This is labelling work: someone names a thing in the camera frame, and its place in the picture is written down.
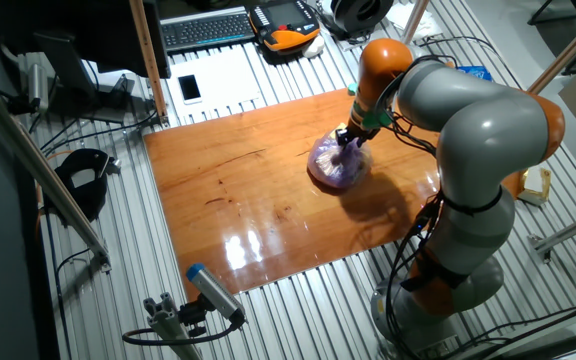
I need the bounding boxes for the small silver cylinder camera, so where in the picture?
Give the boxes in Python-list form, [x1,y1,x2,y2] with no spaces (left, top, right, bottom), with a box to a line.
[26,62,51,114]

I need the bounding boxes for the white crumpled cloth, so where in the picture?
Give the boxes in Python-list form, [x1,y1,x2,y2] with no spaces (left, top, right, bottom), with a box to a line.
[385,0,439,44]

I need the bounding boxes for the yellow cardboard box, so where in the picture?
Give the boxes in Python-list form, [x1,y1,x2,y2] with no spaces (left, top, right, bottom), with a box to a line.
[516,165,553,207]

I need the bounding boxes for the black computer monitor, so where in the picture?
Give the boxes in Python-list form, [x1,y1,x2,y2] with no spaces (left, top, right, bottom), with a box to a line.
[0,0,172,80]

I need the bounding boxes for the wooden diagonal beam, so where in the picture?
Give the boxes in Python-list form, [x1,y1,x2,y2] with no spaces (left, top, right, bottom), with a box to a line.
[526,3,576,96]

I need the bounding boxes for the orange and black teach pendant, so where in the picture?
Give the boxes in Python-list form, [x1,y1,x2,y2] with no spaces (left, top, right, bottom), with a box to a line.
[247,0,322,53]

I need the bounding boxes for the aluminium camera mount profile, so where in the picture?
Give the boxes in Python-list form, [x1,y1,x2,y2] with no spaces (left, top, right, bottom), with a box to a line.
[142,292,209,360]

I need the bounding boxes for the long aluminium frame strut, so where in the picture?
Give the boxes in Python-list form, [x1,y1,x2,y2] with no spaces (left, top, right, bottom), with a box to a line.
[0,69,113,274]

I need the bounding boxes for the white printed paper sheets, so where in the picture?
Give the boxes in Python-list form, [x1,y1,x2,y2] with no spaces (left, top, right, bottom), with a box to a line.
[166,45,265,124]

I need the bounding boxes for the black flat bar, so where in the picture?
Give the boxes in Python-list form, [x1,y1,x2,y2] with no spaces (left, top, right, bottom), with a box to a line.
[482,328,576,360]

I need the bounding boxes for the purple plastic bag of items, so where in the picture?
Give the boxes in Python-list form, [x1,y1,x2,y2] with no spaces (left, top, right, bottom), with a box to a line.
[307,130,373,190]

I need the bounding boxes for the small white lump object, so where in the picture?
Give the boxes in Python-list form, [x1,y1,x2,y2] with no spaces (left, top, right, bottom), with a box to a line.
[301,35,326,59]

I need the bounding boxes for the black camera cable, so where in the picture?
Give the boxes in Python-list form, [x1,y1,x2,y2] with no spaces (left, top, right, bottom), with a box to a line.
[121,312,245,348]

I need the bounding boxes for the black round spool device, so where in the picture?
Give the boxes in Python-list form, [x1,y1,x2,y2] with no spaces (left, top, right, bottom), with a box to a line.
[328,0,395,40]

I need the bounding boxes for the blue snack pack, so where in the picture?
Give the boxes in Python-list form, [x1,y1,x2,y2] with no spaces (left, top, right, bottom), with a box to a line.
[455,64,494,83]

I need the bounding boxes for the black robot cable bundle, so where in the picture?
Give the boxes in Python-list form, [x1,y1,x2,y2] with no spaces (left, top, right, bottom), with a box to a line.
[372,53,469,360]

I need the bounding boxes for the wooden upright post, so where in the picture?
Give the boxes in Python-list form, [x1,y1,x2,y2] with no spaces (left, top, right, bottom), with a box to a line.
[127,0,171,127]

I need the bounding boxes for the white smartphone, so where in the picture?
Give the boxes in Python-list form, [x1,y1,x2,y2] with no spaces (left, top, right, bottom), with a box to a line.
[177,73,204,106]

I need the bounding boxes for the short aluminium frame strut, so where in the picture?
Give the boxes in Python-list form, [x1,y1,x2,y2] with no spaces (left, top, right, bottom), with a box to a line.
[526,203,576,265]

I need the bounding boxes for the metal upright post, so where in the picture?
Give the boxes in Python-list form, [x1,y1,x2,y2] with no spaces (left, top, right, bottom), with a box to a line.
[401,0,432,46]

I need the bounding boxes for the black computer keyboard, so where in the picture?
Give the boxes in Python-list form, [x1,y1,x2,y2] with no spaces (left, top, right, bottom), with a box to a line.
[159,6,257,54]

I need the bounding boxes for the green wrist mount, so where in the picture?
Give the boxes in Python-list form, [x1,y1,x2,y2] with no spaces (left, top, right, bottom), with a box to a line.
[346,81,395,130]

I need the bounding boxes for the black curved clamp object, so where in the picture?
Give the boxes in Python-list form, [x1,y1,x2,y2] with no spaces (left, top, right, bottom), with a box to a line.
[42,147,122,224]

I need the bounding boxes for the black monitor stand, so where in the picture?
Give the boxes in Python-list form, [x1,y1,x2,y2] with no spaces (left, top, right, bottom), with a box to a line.
[32,30,137,125]

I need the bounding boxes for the black table cables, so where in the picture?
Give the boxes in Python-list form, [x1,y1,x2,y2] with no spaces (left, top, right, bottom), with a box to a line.
[39,108,160,157]

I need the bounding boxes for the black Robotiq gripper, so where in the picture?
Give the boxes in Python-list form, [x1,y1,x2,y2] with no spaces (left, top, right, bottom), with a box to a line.
[335,117,383,149]

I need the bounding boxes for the grey camera with blue cap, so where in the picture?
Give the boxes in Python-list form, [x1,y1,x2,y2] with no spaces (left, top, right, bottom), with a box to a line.
[185,262,247,327]

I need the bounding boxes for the glossy wooden board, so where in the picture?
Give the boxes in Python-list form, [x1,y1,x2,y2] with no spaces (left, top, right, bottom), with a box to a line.
[143,87,525,302]

